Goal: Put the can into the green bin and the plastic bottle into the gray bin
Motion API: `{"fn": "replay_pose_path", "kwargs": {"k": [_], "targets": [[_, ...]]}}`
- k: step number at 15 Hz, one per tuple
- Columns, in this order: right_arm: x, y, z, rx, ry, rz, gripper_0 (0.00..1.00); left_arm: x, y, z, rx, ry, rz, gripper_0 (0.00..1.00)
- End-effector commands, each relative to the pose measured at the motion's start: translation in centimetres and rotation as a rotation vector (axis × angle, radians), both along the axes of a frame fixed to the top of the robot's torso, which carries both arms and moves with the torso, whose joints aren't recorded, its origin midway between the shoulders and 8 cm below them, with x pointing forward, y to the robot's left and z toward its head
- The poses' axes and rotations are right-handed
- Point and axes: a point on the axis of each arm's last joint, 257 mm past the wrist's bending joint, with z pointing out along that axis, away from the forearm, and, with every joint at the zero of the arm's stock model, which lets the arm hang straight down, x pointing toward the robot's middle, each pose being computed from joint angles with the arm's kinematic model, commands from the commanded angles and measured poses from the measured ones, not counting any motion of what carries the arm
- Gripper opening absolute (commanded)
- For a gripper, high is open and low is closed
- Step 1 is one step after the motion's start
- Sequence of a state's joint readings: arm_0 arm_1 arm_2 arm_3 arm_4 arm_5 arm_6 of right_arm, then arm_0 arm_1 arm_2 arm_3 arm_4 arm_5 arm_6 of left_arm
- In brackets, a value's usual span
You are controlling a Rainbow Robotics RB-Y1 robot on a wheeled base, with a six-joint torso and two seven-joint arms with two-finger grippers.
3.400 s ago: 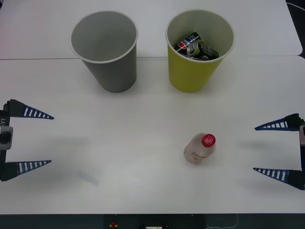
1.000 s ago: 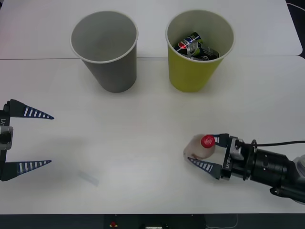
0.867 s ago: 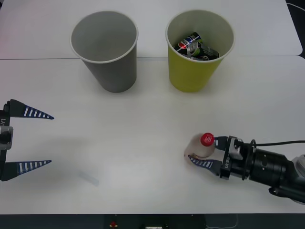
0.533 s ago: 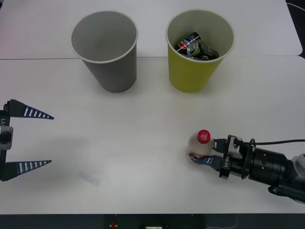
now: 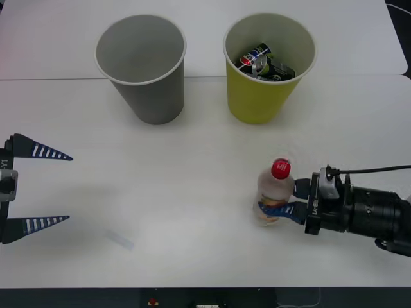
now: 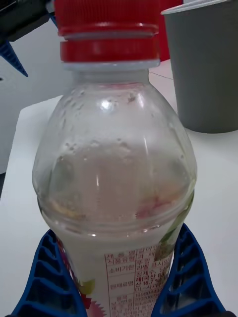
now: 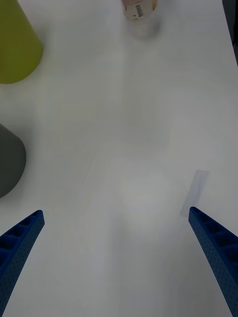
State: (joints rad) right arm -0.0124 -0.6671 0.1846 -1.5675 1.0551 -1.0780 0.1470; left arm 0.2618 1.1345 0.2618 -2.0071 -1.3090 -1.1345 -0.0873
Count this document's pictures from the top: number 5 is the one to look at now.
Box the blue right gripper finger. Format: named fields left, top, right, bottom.
left=290, top=178, right=311, bottom=198
left=258, top=201, right=310, bottom=225

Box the yellow-green plastic waste bin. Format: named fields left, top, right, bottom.
left=223, top=12, right=317, bottom=125

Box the black can with blue-red print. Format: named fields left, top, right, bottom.
left=234, top=42, right=273, bottom=70

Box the grey plastic waste bin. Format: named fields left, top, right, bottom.
left=94, top=13, right=188, bottom=126

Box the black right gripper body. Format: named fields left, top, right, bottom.
left=302, top=171, right=354, bottom=237

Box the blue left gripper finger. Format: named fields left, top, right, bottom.
left=12, top=133, right=74, bottom=161
left=0, top=215, right=71, bottom=245

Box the plastic bottle with red cap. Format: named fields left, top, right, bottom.
left=255, top=157, right=295, bottom=227

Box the dark robot torso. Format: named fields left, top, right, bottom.
left=141, top=287, right=279, bottom=308

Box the black and green can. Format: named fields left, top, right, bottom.
left=251, top=53, right=296, bottom=80

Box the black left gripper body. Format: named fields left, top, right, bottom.
left=0, top=135, right=16, bottom=240

